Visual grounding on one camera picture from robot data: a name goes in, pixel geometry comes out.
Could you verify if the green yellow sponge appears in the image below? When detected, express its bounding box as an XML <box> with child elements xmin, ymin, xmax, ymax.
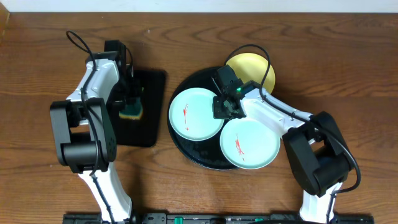
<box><xmin>119</xmin><ymin>100</ymin><xmax>143</xmax><ymax>120</ymax></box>

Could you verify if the light green plate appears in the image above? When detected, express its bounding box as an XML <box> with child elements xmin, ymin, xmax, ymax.
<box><xmin>220</xmin><ymin>118</ymin><xmax>280</xmax><ymax>169</ymax></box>
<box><xmin>169</xmin><ymin>88</ymin><xmax>224</xmax><ymax>141</ymax></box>

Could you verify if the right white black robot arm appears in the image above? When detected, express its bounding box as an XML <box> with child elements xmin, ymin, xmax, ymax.
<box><xmin>213</xmin><ymin>80</ymin><xmax>359</xmax><ymax>223</ymax></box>

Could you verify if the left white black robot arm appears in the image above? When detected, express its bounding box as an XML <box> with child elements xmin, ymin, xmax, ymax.
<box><xmin>50</xmin><ymin>50</ymin><xmax>137</xmax><ymax>223</ymax></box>

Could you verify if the black rectangular tray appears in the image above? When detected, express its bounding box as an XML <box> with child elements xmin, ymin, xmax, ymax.
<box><xmin>106</xmin><ymin>70</ymin><xmax>167</xmax><ymax>147</ymax></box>

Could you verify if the black round tray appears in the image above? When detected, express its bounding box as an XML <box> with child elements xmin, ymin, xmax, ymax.
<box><xmin>166</xmin><ymin>66</ymin><xmax>277</xmax><ymax>170</ymax></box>

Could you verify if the yellow plate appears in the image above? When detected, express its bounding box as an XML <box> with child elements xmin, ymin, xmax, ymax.
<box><xmin>225</xmin><ymin>53</ymin><xmax>275</xmax><ymax>94</ymax></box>

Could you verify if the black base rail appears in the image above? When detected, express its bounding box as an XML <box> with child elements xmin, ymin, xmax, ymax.
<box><xmin>62</xmin><ymin>212</ymin><xmax>375</xmax><ymax>224</ymax></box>

